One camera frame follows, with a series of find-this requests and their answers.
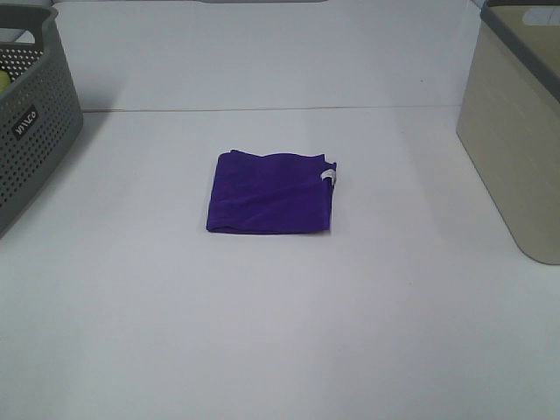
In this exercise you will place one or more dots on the beige plastic storage bin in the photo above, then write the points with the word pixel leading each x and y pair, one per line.
pixel 509 120

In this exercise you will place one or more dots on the purple towel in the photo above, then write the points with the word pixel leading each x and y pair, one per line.
pixel 276 194

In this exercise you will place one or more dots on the grey perforated plastic basket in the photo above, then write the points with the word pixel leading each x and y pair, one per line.
pixel 41 115

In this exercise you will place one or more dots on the yellow-green cloth in basket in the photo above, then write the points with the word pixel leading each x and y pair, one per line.
pixel 5 80

